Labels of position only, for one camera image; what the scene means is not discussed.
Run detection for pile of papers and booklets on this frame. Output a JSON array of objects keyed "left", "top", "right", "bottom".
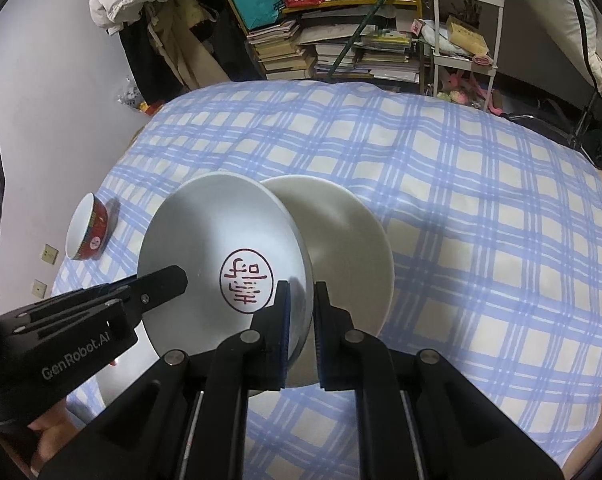
[{"left": 313, "top": 32, "right": 422, "bottom": 84}]

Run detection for blue checked tablecloth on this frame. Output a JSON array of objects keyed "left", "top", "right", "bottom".
[{"left": 51, "top": 80, "right": 602, "bottom": 466}]

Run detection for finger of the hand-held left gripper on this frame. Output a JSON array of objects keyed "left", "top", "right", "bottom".
[{"left": 0, "top": 265, "right": 189, "bottom": 342}]

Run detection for clear plastic bag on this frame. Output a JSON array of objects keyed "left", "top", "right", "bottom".
[{"left": 118, "top": 77, "right": 145, "bottom": 109}]

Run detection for green pole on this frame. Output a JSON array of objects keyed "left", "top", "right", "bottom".
[{"left": 328, "top": 0, "right": 416, "bottom": 78}]

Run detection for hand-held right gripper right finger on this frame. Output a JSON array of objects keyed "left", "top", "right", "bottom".
[{"left": 313, "top": 281, "right": 564, "bottom": 480}]

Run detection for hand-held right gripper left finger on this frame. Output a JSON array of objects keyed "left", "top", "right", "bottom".
[{"left": 33, "top": 280, "right": 290, "bottom": 480}]

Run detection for white cherry print plate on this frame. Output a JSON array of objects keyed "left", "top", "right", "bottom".
[
  {"left": 137, "top": 172, "right": 314, "bottom": 361},
  {"left": 261, "top": 175, "right": 396, "bottom": 388}
]

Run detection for white metal cart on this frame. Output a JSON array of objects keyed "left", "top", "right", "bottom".
[{"left": 427, "top": 0, "right": 506, "bottom": 111}]

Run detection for white softbox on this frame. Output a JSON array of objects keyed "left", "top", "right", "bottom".
[{"left": 511, "top": 0, "right": 602, "bottom": 108}]

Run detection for yellow storage shelf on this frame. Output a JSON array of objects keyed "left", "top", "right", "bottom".
[{"left": 221, "top": 0, "right": 424, "bottom": 86}]

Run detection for beige hanging coat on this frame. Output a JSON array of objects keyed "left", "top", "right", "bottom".
[{"left": 146, "top": 0, "right": 234, "bottom": 93}]

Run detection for dark hanging clothing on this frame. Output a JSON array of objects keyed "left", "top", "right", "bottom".
[{"left": 118, "top": 15, "right": 192, "bottom": 111}]

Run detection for stack of old books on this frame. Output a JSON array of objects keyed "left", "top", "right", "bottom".
[{"left": 246, "top": 20, "right": 318, "bottom": 81}]

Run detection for pink plush toys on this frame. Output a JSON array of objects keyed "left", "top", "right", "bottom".
[{"left": 441, "top": 72, "right": 486, "bottom": 107}]

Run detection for small red patterned bowl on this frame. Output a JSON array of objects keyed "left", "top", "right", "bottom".
[{"left": 64, "top": 192, "right": 109, "bottom": 262}]

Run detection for beige box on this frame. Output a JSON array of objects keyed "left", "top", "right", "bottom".
[{"left": 446, "top": 15, "right": 489, "bottom": 56}]

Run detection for person's left hand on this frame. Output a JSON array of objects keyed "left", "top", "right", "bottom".
[{"left": 28, "top": 402, "right": 79, "bottom": 478}]

